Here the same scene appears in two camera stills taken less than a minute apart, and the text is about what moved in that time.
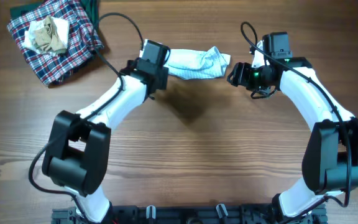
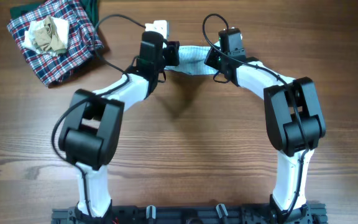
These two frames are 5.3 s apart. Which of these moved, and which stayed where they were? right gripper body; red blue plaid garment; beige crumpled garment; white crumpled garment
Moved: right gripper body
Stayed: red blue plaid garment; beige crumpled garment; white crumpled garment
